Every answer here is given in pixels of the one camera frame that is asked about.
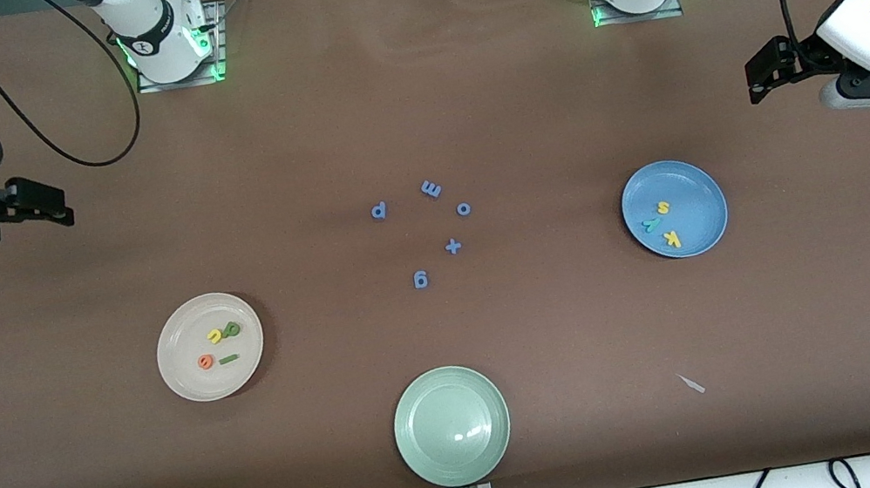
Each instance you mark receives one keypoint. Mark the brown table cover sheet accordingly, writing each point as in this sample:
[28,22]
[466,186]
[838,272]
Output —
[412,106]

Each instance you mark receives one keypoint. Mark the blue foam letter g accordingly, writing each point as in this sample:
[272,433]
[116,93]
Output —
[421,284]

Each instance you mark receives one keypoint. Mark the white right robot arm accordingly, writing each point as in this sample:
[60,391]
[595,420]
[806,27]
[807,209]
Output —
[151,26]

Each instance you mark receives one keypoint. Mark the yellow foam letter k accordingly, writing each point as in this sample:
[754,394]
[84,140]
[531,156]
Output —
[672,240]

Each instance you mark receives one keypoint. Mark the white tape scrap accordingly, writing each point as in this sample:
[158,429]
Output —
[693,385]

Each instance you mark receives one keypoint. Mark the green foam letter l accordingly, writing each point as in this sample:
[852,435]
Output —
[229,359]

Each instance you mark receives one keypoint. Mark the blue foam letter o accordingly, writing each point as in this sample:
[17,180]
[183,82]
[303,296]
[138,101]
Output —
[459,210]

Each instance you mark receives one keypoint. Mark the blue plate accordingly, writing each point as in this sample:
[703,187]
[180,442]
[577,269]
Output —
[681,185]

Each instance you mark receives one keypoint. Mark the green foam letter p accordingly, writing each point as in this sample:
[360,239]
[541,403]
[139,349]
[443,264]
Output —
[235,330]

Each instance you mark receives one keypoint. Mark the yellow foam letter s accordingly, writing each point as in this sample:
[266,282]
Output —
[663,207]

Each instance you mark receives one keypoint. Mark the green plate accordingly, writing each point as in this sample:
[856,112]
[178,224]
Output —
[452,427]

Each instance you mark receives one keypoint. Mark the yellow foam letter u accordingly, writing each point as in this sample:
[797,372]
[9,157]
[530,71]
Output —
[212,339]

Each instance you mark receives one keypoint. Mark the blue foam letter m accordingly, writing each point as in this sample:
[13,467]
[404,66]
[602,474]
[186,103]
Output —
[431,189]

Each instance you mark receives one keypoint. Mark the blue foam letter p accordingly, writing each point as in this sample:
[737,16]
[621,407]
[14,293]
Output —
[382,212]

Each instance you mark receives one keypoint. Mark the orange foam letter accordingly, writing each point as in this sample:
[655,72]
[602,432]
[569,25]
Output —
[200,363]

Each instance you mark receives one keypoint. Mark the teal foam letter y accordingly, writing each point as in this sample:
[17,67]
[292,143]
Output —
[649,224]

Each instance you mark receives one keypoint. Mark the blue foam plus sign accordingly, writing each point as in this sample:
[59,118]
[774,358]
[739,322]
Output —
[453,246]

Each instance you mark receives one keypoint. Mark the beige brown plate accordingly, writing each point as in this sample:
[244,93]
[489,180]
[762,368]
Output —
[181,339]

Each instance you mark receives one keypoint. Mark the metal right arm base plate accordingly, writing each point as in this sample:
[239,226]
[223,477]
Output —
[219,50]

